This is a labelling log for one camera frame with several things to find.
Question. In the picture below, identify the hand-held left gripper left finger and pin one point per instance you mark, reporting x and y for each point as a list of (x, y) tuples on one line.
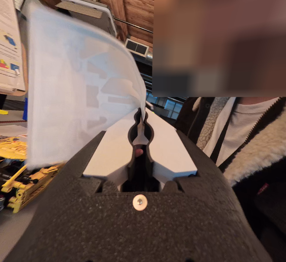
[(107, 152)]

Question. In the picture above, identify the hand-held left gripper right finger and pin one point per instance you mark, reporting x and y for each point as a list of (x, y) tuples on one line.
[(172, 152)]

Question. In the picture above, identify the grey ceiling heater unit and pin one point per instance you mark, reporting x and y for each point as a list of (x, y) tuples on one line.
[(89, 12)]

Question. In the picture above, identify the blue storage bin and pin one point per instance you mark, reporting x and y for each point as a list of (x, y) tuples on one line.
[(25, 110)]

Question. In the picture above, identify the yellow sticker sheet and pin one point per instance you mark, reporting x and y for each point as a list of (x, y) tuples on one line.
[(67, 76)]

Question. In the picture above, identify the person's right hand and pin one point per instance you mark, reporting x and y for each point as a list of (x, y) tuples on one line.
[(139, 152)]

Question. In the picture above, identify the yellow brick car model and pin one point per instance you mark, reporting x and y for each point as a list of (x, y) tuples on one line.
[(13, 150)]

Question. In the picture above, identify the white air vent grille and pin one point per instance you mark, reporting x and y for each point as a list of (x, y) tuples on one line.
[(136, 47)]

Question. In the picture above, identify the printed instruction sheet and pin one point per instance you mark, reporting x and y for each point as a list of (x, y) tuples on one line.
[(9, 32)]

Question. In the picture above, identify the yellow paper scrap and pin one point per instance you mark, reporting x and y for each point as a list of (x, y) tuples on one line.
[(3, 112)]

